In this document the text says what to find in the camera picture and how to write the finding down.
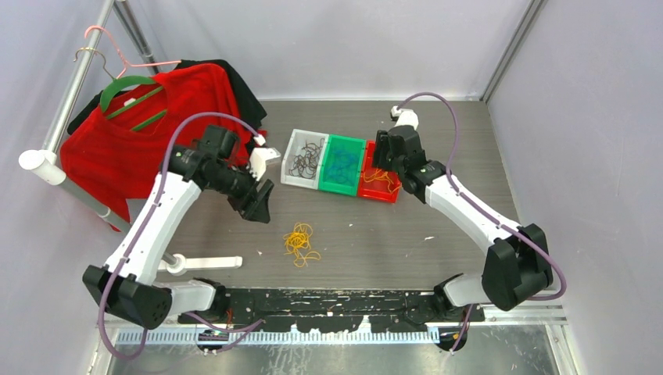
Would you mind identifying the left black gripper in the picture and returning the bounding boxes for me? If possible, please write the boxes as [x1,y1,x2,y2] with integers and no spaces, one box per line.
[207,161,273,222]

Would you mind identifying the yellow wire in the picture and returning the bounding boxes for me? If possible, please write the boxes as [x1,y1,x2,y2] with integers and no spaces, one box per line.
[362,168,403,197]
[281,222,322,269]

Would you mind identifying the brown wire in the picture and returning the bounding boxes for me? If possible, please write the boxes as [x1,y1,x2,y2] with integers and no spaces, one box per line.
[288,136,328,180]

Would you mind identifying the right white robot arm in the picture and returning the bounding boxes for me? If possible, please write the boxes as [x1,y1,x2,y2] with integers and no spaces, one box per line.
[372,125,554,321]

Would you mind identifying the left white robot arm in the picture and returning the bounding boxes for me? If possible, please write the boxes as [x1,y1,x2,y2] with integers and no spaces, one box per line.
[82,125,281,330]

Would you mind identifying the red plastic bin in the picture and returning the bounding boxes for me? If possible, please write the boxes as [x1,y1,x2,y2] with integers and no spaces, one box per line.
[357,141,401,203]

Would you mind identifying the green plastic bin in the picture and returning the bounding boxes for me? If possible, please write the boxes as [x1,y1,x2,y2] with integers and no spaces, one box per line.
[318,134,367,196]

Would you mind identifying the white plastic bin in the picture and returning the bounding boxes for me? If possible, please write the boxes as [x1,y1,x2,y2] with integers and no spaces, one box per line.
[280,129,329,190]

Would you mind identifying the white rack foot bar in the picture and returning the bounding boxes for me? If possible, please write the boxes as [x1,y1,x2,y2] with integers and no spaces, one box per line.
[158,254,243,276]

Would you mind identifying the black garment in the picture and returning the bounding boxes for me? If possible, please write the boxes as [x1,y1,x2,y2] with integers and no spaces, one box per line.
[66,59,267,135]

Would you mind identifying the red shirt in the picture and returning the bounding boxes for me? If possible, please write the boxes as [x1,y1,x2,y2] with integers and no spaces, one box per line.
[59,63,241,220]

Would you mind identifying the green clothes hanger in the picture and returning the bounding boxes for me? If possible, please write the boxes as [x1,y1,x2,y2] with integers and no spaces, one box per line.
[99,76,163,120]

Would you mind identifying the pink clothes hanger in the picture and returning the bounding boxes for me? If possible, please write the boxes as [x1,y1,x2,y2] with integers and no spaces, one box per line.
[84,25,181,79]

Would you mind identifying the metal clothes rack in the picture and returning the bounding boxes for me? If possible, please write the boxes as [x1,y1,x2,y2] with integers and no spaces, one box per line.
[18,0,180,265]

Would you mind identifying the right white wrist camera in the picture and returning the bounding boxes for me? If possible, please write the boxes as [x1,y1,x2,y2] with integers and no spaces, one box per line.
[390,105,419,130]

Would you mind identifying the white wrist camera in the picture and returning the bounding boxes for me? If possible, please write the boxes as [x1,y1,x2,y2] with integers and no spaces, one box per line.
[249,147,281,180]
[390,105,419,130]

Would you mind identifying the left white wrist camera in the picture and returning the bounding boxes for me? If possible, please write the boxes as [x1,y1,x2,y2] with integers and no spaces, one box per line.
[249,147,281,180]

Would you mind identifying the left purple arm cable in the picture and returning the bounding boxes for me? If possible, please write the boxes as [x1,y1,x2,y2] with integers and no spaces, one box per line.
[97,111,267,361]

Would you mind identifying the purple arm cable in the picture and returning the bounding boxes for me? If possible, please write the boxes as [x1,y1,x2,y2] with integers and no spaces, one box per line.
[97,111,267,361]
[393,91,568,354]

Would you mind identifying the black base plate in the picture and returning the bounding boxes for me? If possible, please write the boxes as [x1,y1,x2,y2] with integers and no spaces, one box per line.
[202,288,464,334]

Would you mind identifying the aluminium rail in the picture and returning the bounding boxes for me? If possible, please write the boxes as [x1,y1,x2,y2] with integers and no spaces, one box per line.
[106,289,568,352]

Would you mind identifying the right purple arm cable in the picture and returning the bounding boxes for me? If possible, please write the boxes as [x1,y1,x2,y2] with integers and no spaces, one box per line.
[393,91,568,354]

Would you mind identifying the gold wire hanger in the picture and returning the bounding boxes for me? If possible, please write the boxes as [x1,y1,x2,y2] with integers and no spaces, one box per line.
[73,47,116,80]

